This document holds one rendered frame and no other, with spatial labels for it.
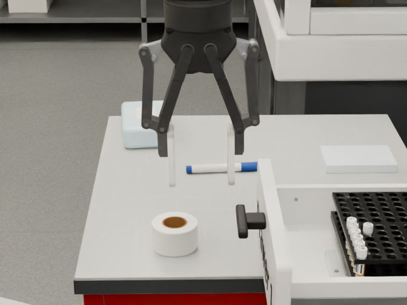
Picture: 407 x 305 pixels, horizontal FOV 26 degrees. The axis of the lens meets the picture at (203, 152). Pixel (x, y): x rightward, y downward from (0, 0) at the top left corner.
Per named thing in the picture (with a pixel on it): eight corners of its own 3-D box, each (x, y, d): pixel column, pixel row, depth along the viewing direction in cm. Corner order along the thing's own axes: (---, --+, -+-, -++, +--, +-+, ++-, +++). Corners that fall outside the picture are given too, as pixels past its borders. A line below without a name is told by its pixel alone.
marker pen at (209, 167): (186, 175, 157) (186, 167, 156) (185, 171, 158) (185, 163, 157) (263, 172, 158) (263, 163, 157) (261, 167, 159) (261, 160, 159)
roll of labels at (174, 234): (143, 250, 133) (142, 226, 131) (167, 230, 139) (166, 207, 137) (183, 261, 130) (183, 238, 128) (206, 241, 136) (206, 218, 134)
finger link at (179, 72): (196, 49, 97) (184, 45, 97) (165, 138, 101) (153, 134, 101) (195, 39, 100) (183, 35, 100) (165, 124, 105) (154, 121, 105)
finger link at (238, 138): (232, 111, 103) (258, 110, 103) (233, 149, 105) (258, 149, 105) (234, 115, 102) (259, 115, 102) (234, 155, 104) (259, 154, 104)
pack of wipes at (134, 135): (173, 148, 167) (173, 126, 165) (123, 150, 166) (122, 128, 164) (168, 118, 181) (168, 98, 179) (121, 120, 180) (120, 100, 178)
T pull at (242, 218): (238, 240, 108) (238, 230, 108) (235, 212, 115) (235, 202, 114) (268, 240, 108) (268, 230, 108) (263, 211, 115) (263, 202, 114)
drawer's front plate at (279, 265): (273, 347, 102) (276, 265, 97) (255, 225, 128) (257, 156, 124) (288, 347, 102) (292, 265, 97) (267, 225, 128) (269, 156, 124)
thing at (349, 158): (326, 173, 157) (326, 164, 157) (319, 153, 165) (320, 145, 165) (397, 172, 158) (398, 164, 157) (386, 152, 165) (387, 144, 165)
